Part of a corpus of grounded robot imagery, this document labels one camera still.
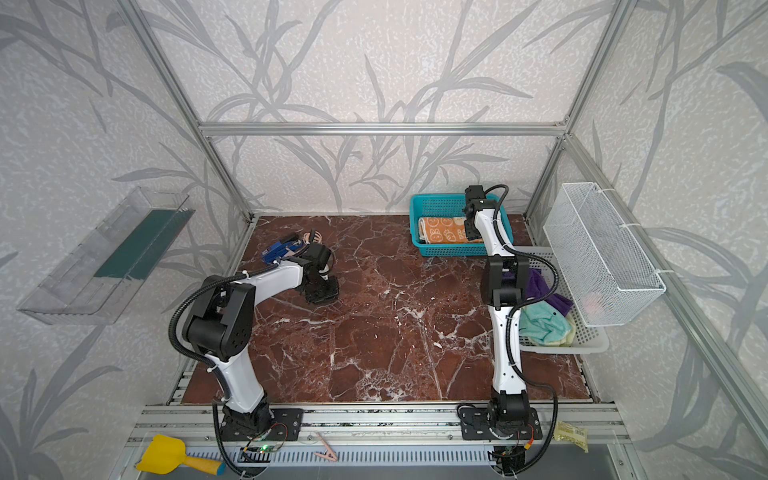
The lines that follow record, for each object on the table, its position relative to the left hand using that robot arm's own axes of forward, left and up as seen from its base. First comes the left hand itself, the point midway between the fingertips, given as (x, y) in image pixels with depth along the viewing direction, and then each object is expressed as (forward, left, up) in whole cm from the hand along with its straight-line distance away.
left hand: (341, 288), depth 97 cm
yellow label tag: (-39, -60, +1) cm, 72 cm away
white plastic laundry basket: (-18, -73, +4) cm, 75 cm away
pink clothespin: (-44, -3, 0) cm, 44 cm away
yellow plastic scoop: (-44, +36, -3) cm, 57 cm away
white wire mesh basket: (-15, -63, +34) cm, 73 cm away
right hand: (+24, -50, +6) cm, 55 cm away
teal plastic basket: (+35, -36, +4) cm, 50 cm away
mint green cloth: (-12, -62, +3) cm, 63 cm away
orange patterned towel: (+25, -36, +1) cm, 44 cm away
